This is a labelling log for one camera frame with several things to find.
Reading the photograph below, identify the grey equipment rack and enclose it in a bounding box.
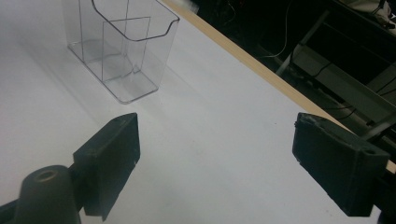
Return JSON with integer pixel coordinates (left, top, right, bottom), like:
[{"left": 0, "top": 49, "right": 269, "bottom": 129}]
[{"left": 275, "top": 0, "right": 396, "bottom": 143}]

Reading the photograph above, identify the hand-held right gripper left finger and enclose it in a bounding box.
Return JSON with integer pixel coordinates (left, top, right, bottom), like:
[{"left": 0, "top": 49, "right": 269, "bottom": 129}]
[{"left": 73, "top": 112, "right": 141, "bottom": 222}]

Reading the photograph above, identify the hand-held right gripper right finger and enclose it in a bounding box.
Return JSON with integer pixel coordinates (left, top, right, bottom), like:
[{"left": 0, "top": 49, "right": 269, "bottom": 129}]
[{"left": 292, "top": 112, "right": 390, "bottom": 217}]

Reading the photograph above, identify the white floor cable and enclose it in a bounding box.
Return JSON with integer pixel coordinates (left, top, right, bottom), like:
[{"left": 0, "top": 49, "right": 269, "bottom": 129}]
[{"left": 261, "top": 0, "right": 296, "bottom": 60}]

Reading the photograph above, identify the clear acrylic organizer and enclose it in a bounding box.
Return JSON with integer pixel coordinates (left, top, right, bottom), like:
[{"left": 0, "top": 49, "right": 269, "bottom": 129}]
[{"left": 61, "top": 0, "right": 181, "bottom": 105}]

